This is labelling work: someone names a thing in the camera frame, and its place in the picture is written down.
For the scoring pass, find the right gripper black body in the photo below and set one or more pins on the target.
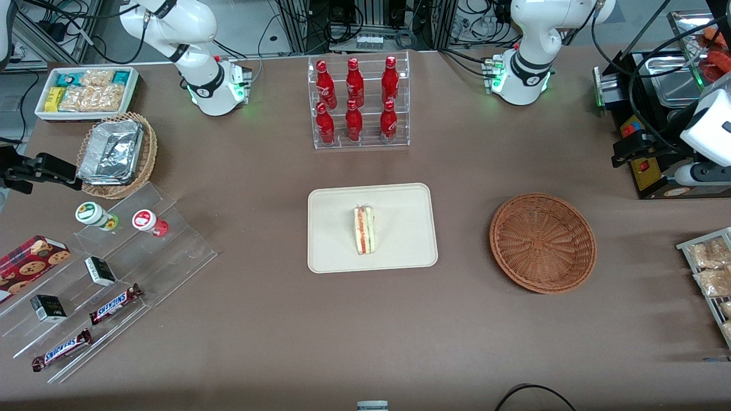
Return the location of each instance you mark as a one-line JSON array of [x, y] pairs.
[[16, 170]]

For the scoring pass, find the triangular sandwich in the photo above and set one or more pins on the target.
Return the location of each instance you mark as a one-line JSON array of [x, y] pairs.
[[364, 231]]

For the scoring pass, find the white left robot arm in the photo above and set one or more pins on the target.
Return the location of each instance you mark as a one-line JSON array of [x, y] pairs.
[[531, 74]]

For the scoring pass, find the oval light wicker basket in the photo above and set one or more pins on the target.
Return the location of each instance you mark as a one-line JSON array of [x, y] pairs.
[[148, 154]]

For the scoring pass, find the round brown wicker basket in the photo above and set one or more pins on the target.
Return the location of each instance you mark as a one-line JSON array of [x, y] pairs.
[[542, 242]]

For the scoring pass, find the beige plastic tray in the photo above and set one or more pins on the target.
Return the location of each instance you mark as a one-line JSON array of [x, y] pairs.
[[400, 228]]

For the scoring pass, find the black hot food case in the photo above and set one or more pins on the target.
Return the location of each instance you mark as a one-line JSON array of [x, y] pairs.
[[654, 181]]

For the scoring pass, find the green lid snack cup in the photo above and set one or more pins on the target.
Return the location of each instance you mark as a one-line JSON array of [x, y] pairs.
[[91, 213]]

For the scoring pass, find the stacked aluminium foil containers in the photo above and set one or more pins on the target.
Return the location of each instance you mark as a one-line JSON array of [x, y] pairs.
[[111, 151]]

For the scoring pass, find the steel food pan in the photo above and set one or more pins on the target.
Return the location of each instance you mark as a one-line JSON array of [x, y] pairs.
[[674, 85]]

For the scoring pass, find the yellow snack packet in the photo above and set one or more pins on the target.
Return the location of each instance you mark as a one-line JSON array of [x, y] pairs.
[[54, 99]]

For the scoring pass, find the large clear cracker bag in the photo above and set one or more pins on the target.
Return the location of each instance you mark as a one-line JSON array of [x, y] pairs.
[[91, 99]]

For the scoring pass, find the red sausage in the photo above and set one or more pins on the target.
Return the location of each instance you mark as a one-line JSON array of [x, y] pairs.
[[721, 60], [717, 34]]

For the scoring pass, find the teal snack packet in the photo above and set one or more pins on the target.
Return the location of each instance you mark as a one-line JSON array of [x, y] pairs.
[[67, 79], [121, 76]]

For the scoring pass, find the red cookie box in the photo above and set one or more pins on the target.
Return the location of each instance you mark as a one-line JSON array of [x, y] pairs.
[[28, 262]]

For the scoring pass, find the small clear cracker bag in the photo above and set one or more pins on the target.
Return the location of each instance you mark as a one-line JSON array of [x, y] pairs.
[[97, 77]]

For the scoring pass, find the red lid snack cup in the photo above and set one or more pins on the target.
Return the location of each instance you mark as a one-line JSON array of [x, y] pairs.
[[145, 220]]

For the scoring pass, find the small black box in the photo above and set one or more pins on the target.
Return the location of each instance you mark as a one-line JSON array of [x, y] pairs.
[[48, 308], [100, 270]]

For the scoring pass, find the white plastic snack bin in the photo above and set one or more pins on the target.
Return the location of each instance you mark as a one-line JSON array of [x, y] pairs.
[[132, 91]]

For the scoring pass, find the clear pastry bag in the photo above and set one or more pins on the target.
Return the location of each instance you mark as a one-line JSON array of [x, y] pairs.
[[708, 254], [714, 281], [726, 310]]

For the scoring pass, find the brown snickers bar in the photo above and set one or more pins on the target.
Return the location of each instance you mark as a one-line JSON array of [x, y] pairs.
[[116, 303], [61, 349]]

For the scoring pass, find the clear acrylic stepped stand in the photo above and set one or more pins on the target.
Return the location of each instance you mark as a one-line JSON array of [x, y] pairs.
[[183, 251]]

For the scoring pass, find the red cola bottle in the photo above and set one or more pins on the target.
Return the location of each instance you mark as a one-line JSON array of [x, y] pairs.
[[354, 83], [388, 123], [353, 123], [390, 80], [325, 83], [325, 125]]

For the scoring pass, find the white power strip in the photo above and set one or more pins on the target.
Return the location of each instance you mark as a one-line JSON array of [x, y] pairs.
[[369, 41]]

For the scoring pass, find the clear acrylic bottle rack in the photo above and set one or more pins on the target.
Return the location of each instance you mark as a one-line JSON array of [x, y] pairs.
[[337, 146]]

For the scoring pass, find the small grey box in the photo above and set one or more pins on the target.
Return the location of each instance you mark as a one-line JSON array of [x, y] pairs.
[[372, 406]]

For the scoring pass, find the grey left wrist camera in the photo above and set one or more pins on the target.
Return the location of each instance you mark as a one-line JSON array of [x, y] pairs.
[[702, 174]]

